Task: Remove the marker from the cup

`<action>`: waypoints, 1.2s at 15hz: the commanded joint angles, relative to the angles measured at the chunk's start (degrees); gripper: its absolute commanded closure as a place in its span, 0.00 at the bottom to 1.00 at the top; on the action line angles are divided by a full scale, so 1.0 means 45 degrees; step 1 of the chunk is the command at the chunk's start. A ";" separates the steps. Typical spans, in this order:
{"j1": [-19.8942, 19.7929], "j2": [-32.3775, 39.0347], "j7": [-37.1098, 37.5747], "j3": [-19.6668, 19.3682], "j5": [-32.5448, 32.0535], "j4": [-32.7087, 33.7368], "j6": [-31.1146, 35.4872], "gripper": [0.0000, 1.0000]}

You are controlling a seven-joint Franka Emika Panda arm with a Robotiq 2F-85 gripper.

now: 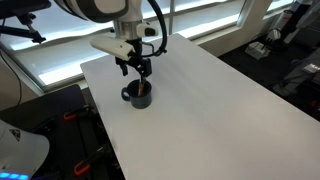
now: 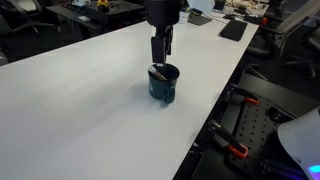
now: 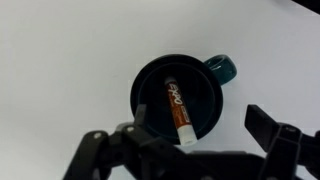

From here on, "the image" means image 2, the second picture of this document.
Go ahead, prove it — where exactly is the black flat pad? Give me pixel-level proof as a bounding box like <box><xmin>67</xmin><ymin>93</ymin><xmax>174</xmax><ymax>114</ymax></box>
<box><xmin>218</xmin><ymin>19</ymin><xmax>249</xmax><ymax>43</ymax></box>

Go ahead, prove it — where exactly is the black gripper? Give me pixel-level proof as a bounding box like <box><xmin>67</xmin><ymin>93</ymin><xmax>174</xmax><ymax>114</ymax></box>
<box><xmin>144</xmin><ymin>0</ymin><xmax>185</xmax><ymax>73</ymax></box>

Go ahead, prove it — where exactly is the dark teal mug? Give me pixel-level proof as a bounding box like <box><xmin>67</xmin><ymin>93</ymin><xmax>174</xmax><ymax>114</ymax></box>
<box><xmin>147</xmin><ymin>62</ymin><xmax>181</xmax><ymax>105</ymax></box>

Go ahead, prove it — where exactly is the yellow toy object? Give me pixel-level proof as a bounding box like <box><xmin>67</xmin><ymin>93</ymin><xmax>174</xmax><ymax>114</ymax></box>
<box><xmin>96</xmin><ymin>0</ymin><xmax>111</xmax><ymax>10</ymax></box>

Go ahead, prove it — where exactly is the white round container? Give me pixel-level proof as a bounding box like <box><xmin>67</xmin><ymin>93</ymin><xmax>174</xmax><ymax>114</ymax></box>
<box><xmin>179</xmin><ymin>11</ymin><xmax>190</xmax><ymax>25</ymax></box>

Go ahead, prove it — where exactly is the marker with white cap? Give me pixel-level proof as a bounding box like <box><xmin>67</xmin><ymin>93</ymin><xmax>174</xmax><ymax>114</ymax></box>
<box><xmin>148</xmin><ymin>65</ymin><xmax>168</xmax><ymax>81</ymax></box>

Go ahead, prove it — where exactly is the grey office chair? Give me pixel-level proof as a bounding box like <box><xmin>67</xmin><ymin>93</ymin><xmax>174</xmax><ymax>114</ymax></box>
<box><xmin>245</xmin><ymin>0</ymin><xmax>320</xmax><ymax>80</ymax></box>

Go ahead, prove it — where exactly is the dark background desk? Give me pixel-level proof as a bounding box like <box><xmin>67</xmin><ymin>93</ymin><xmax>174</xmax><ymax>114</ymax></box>
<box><xmin>45</xmin><ymin>0</ymin><xmax>148</xmax><ymax>40</ymax></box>

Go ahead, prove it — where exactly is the black perforated mounting board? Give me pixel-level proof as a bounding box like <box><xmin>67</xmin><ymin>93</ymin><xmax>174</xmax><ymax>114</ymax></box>
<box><xmin>191</xmin><ymin>92</ymin><xmax>320</xmax><ymax>180</ymax></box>

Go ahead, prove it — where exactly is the black office chair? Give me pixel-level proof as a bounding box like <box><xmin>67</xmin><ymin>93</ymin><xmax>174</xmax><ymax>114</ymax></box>
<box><xmin>0</xmin><ymin>0</ymin><xmax>57</xmax><ymax>37</ymax></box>

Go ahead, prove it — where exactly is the black box with red end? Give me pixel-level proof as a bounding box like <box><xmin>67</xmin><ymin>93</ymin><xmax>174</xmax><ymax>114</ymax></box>
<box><xmin>243</xmin><ymin>13</ymin><xmax>269</xmax><ymax>27</ymax></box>

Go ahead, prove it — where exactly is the black clamp with orange handle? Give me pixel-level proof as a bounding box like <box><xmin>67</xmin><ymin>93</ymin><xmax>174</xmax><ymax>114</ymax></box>
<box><xmin>206</xmin><ymin>120</ymin><xmax>250</xmax><ymax>159</ymax></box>
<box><xmin>223</xmin><ymin>84</ymin><xmax>261</xmax><ymax>107</ymax></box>

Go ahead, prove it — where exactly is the white rounded device housing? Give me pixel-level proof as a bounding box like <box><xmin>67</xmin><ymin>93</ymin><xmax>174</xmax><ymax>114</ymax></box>
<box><xmin>276</xmin><ymin>107</ymin><xmax>320</xmax><ymax>180</ymax></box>

